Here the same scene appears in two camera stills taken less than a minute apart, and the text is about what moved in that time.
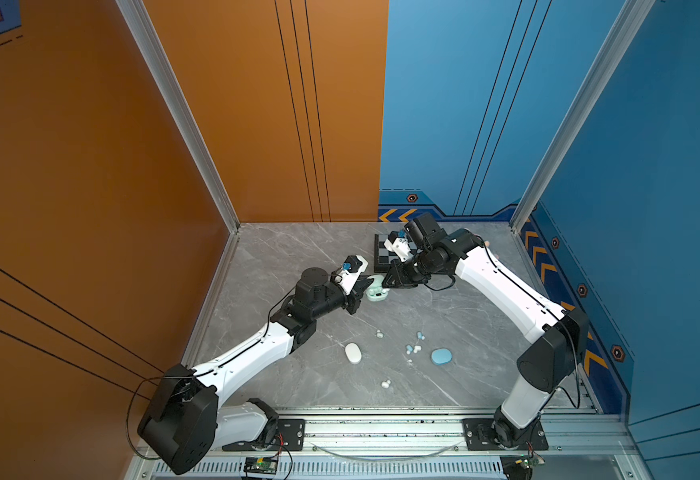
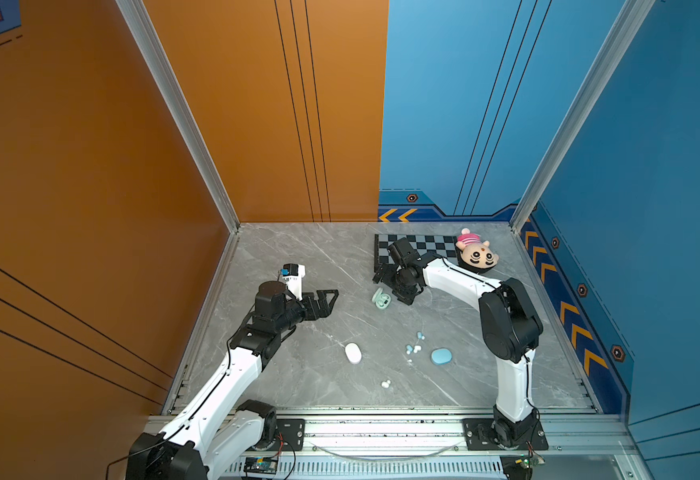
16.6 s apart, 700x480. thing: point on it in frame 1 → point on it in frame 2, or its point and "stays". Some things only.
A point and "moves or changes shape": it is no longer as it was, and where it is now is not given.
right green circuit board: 528,461 stays
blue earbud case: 441,356 stays
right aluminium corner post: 634,15 stays
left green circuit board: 265,465 stays
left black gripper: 355,293 → 323,310
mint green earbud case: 375,291 moves or changes shape
